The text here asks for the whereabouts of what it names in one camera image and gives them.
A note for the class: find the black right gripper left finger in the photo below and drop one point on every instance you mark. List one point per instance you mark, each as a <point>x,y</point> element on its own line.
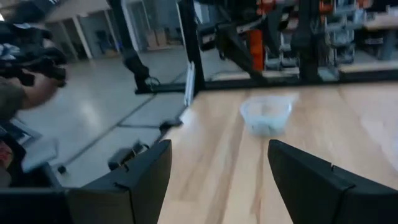
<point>140,186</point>

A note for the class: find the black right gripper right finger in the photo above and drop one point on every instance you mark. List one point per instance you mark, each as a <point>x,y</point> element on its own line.
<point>311,193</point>

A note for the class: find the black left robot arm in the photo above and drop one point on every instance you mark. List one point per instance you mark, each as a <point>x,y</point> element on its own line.
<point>306,46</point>

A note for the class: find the person's forearm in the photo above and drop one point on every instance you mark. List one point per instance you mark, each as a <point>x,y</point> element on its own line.
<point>40,91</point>

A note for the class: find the black rack with orange bins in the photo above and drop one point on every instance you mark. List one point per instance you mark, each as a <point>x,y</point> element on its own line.
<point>256,46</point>

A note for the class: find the black table edge clamp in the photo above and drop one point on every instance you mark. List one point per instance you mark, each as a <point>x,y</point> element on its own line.
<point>170,125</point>
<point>124,157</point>

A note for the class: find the round clear plastic cup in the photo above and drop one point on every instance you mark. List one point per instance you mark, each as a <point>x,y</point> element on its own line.
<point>265,124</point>

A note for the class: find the cardboard box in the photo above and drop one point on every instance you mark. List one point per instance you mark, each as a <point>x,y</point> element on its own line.
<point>161,37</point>
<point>152,40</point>

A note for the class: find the wooden workbench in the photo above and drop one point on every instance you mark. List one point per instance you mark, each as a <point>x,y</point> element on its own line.
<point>382,21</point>

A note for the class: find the silver metal bracket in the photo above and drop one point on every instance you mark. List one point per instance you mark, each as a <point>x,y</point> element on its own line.
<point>189,84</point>

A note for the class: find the black aluminium table frame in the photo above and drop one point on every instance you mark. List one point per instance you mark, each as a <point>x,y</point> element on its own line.
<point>191,31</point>

